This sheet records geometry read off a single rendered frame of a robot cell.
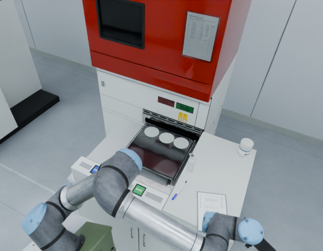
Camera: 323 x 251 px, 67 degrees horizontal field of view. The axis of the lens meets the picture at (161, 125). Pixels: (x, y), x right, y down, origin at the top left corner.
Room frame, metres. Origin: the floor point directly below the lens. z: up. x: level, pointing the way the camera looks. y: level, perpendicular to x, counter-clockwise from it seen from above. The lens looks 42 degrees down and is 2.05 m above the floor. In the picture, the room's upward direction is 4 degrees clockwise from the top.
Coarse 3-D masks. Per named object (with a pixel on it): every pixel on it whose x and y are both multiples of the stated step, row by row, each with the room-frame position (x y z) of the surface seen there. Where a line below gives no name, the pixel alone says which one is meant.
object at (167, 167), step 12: (144, 132) 1.18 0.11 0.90; (168, 132) 1.20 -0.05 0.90; (132, 144) 1.06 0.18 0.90; (144, 144) 1.07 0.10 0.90; (156, 144) 1.08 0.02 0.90; (168, 144) 1.09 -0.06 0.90; (144, 156) 0.97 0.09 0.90; (156, 156) 0.98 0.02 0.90; (168, 156) 0.99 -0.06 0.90; (180, 156) 1.00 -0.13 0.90; (156, 168) 0.89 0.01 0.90; (168, 168) 0.90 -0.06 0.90
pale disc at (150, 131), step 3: (147, 129) 1.21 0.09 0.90; (150, 129) 1.22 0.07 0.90; (153, 129) 1.22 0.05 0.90; (156, 129) 1.22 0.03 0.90; (147, 132) 1.18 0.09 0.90; (150, 132) 1.19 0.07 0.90; (153, 132) 1.19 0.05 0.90; (156, 132) 1.19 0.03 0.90; (147, 135) 1.16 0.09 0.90; (150, 135) 1.16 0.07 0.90; (153, 135) 1.16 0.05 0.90; (156, 135) 1.16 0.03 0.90
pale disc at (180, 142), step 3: (177, 138) 1.15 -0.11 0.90; (180, 138) 1.15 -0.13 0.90; (183, 138) 1.15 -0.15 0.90; (174, 141) 1.12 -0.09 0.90; (177, 141) 1.12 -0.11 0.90; (180, 141) 1.12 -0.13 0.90; (183, 141) 1.13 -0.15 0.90; (186, 141) 1.13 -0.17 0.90; (174, 144) 1.09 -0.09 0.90; (177, 144) 1.09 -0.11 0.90; (180, 144) 1.10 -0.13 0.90; (183, 144) 1.10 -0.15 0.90; (186, 144) 1.10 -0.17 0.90; (177, 147) 1.07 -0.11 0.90; (180, 147) 1.07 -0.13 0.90; (183, 147) 1.07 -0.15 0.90
